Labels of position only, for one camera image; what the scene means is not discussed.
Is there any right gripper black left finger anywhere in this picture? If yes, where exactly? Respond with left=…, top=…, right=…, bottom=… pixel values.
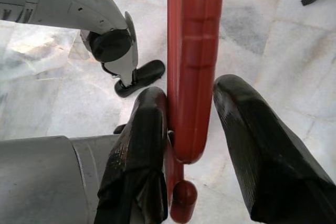
left=94, top=86, right=169, bottom=224

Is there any grey robot left leg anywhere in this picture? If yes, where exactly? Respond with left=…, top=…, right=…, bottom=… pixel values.
left=0, top=0, right=165, bottom=98

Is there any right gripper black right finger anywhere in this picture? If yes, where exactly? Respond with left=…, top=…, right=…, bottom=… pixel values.
left=213, top=74, right=336, bottom=224

